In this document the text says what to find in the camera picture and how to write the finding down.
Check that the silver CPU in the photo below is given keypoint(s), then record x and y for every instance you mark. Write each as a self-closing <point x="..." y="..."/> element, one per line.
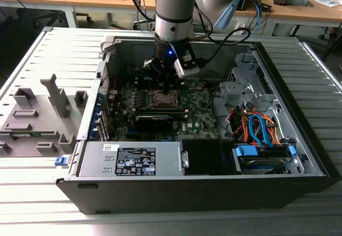
<point x="163" y="99"/>

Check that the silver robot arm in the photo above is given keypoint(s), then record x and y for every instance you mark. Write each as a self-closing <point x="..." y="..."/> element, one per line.
<point x="173" y="19"/>

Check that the CPU socket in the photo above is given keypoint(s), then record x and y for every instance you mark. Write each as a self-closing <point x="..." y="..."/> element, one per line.
<point x="147" y="99"/>

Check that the round coin battery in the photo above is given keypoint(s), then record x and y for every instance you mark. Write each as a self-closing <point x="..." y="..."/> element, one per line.
<point x="200" y="87"/>

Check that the RAM stick with yellow edge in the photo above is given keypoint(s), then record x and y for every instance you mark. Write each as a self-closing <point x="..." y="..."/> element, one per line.
<point x="160" y="110"/>

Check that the office chair base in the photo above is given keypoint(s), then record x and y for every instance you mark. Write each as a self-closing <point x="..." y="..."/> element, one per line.
<point x="141" y="22"/>

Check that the low-profile graphics card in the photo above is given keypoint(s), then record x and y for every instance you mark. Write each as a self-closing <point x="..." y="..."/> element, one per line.
<point x="152" y="123"/>

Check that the green motherboard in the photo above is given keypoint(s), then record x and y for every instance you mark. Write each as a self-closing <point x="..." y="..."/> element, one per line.
<point x="203" y="113"/>

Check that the metal drive cage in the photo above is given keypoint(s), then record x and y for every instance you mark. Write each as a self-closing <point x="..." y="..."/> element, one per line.
<point x="235" y="88"/>

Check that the grey power supply unit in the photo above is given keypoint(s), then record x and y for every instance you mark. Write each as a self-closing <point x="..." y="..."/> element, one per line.
<point x="93" y="153"/>

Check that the grey parts rack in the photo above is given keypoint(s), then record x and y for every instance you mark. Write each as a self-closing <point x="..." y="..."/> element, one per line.
<point x="40" y="105"/>

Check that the black open PC case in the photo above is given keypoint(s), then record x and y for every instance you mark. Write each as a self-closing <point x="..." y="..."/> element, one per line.
<point x="160" y="196"/>

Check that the hard disk in blue carrier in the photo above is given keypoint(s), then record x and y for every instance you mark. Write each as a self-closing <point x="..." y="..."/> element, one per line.
<point x="256" y="163"/>

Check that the blue case latch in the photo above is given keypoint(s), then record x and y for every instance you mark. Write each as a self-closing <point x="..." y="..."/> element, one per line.
<point x="60" y="161"/>

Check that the black office chair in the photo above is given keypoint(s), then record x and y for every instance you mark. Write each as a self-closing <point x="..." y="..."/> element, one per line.
<point x="21" y="38"/>

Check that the green RAM stick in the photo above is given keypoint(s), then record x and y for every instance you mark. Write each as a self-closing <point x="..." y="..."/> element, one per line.
<point x="26" y="134"/>

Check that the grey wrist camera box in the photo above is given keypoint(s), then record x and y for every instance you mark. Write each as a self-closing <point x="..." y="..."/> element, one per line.
<point x="147" y="64"/>

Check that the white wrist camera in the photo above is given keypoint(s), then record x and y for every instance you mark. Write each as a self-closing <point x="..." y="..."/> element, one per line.
<point x="187" y="71"/>

